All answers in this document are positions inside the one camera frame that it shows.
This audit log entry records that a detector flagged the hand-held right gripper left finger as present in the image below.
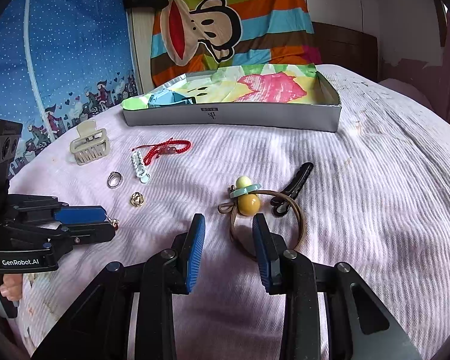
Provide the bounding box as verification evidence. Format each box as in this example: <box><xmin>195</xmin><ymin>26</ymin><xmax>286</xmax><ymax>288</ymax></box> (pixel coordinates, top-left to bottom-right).
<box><xmin>32</xmin><ymin>213</ymin><xmax>206</xmax><ymax>360</ymax></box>

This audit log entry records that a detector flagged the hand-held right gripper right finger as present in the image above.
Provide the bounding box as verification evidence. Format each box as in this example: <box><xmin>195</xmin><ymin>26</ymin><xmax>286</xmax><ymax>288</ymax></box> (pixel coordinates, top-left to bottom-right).
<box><xmin>251</xmin><ymin>213</ymin><xmax>422</xmax><ymax>360</ymax></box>

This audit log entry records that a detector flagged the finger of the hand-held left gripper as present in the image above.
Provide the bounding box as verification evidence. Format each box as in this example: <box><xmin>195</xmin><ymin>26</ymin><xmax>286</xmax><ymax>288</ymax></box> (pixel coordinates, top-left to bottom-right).
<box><xmin>7</xmin><ymin>194</ymin><xmax>106</xmax><ymax>229</ymax></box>
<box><xmin>7</xmin><ymin>222</ymin><xmax>116</xmax><ymax>257</ymax></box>

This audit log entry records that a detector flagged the beige hair claw clip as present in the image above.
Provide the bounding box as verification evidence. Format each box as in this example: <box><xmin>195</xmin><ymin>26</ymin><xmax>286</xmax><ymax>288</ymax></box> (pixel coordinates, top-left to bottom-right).
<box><xmin>70</xmin><ymin>119</ymin><xmax>110</xmax><ymax>166</ymax></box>

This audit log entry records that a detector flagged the white snap hair clip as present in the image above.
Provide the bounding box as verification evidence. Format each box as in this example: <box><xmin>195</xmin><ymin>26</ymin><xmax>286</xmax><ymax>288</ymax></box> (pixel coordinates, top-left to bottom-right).
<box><xmin>130</xmin><ymin>150</ymin><xmax>151</xmax><ymax>184</ymax></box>

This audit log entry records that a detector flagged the red braided bracelet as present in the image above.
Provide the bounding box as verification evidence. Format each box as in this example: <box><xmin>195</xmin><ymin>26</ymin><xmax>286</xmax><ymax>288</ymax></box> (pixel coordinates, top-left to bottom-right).
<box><xmin>132</xmin><ymin>139</ymin><xmax>192</xmax><ymax>166</ymax></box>

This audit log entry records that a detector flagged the grey cardboard box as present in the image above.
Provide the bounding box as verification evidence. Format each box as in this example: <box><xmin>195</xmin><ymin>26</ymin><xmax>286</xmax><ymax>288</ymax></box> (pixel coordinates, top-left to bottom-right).
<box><xmin>121</xmin><ymin>63</ymin><xmax>341</xmax><ymax>133</ymax></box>

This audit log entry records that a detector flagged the person's left hand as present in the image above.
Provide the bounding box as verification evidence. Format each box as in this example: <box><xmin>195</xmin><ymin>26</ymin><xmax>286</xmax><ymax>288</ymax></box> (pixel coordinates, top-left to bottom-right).
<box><xmin>0</xmin><ymin>274</ymin><xmax>24</xmax><ymax>302</ymax></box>

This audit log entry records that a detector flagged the black hair clip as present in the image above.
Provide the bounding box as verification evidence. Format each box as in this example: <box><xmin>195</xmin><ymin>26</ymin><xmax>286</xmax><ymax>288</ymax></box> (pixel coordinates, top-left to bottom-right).
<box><xmin>270</xmin><ymin>162</ymin><xmax>315</xmax><ymax>216</ymax></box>

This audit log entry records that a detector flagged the pink ribbed bedspread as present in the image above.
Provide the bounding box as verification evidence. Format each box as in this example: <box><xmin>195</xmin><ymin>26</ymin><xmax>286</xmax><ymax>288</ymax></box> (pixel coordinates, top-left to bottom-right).
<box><xmin>7</xmin><ymin>64</ymin><xmax>450</xmax><ymax>360</ymax></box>

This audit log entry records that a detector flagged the blue dotted wardrobe cover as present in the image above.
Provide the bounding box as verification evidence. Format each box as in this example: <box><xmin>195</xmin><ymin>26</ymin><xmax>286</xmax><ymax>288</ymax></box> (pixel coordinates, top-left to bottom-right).
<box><xmin>0</xmin><ymin>0</ymin><xmax>143</xmax><ymax>181</ymax></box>

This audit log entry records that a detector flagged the light blue hair clip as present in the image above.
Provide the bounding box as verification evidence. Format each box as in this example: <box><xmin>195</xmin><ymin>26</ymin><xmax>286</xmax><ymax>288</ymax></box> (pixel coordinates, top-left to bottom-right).
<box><xmin>147</xmin><ymin>89</ymin><xmax>196</xmax><ymax>109</ymax></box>

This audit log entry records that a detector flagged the colourful painted cloth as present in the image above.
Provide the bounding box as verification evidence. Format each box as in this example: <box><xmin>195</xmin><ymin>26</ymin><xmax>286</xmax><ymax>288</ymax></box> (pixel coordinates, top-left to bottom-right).
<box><xmin>122</xmin><ymin>64</ymin><xmax>317</xmax><ymax>109</ymax></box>

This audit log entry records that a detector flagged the pink pillow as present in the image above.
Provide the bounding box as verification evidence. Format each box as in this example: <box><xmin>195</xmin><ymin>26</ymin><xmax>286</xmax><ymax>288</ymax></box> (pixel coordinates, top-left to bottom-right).
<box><xmin>377</xmin><ymin>78</ymin><xmax>436</xmax><ymax>113</ymax></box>

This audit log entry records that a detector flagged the dark wooden headboard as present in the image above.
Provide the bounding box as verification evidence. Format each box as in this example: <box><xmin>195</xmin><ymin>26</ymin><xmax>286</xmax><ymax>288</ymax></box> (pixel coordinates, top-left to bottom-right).
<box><xmin>311</xmin><ymin>22</ymin><xmax>379</xmax><ymax>83</ymax></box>

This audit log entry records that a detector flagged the striped monkey blanket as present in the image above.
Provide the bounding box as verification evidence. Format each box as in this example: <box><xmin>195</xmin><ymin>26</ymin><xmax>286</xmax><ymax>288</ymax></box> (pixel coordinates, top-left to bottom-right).
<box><xmin>150</xmin><ymin>0</ymin><xmax>323</xmax><ymax>89</ymax></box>

